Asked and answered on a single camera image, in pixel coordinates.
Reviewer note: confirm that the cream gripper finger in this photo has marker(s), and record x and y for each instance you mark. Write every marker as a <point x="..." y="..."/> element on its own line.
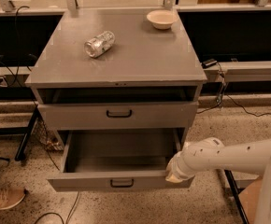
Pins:
<point x="173" y="179"/>

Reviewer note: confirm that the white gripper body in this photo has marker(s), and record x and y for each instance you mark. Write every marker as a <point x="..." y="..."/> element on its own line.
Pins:
<point x="177" y="166"/>

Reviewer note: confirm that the grey drawer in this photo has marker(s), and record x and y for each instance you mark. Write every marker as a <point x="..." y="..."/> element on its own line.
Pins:
<point x="117" y="160"/>
<point x="118" y="116"/>

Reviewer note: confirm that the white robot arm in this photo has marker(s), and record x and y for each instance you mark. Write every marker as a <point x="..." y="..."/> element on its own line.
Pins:
<point x="252" y="158"/>

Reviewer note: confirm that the grey drawer cabinet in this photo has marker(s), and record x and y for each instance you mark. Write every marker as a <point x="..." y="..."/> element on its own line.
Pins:
<point x="145" y="65"/>

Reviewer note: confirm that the grey top drawer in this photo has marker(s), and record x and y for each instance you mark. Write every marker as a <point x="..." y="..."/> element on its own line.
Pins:
<point x="118" y="116"/>

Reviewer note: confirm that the cardboard box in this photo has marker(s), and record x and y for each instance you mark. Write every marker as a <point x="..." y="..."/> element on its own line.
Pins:
<point x="249" y="199"/>

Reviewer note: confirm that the small black device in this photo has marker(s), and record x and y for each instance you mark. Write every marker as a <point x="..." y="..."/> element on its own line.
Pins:
<point x="208" y="63"/>

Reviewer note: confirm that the crushed silver can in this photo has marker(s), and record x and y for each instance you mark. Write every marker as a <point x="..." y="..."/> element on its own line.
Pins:
<point x="99" y="44"/>

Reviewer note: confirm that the white paper bowl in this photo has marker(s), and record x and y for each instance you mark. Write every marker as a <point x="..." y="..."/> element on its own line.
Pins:
<point x="162" y="19"/>

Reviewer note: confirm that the black table leg left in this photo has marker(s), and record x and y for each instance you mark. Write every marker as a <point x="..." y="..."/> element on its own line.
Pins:
<point x="25" y="132"/>

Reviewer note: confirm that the tan sneaker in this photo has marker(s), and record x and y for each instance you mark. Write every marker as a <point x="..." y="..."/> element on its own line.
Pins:
<point x="10" y="197"/>

